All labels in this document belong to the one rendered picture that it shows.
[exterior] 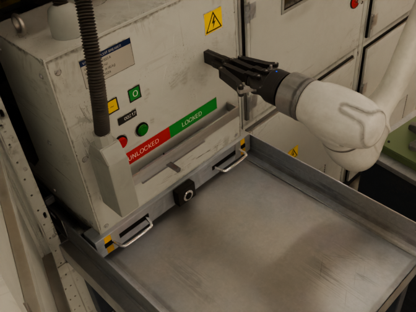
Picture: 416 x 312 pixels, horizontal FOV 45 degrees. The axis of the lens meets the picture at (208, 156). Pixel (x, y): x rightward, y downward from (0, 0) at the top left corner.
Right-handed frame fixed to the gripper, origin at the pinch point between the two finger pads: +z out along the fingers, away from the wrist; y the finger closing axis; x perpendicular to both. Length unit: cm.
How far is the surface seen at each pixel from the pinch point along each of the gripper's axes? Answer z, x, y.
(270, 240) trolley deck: -23.2, -38.4, -8.0
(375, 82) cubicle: 13, -65, 106
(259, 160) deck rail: -1.7, -38.0, 12.4
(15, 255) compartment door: -18, 1, -60
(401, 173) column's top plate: -31, -48, 44
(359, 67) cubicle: 15, -52, 95
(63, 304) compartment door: 0, -39, -53
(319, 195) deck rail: -23.3, -38.0, 11.9
